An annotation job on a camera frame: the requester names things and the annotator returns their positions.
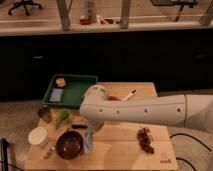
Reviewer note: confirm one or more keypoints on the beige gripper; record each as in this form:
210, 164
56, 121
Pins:
89, 133

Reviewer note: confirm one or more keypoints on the blue-grey triangular towel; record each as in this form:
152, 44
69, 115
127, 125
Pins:
88, 144

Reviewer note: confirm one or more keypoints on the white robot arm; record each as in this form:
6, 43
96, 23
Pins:
190, 111

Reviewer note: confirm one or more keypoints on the purple bowl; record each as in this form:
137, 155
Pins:
69, 145

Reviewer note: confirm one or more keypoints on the orange bowl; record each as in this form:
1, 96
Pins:
113, 98

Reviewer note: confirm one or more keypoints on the wooden block with dark side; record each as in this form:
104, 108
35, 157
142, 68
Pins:
79, 124

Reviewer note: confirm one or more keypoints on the green leafy vegetable toy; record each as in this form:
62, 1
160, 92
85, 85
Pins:
63, 115

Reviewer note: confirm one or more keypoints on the small metal utensil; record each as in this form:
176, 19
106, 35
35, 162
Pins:
49, 152

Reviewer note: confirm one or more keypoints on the green plastic tray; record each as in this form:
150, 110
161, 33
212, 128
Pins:
73, 92

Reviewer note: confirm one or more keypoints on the bunch of dark grapes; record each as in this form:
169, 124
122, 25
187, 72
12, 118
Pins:
144, 138

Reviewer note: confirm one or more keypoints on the orange bread toy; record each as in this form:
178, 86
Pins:
60, 82

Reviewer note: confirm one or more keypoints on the black stand at left edge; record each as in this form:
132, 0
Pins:
3, 148

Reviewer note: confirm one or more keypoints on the red object on shelf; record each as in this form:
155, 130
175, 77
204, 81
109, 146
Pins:
84, 21

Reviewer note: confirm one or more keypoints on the white handled brush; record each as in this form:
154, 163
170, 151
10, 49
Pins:
129, 95

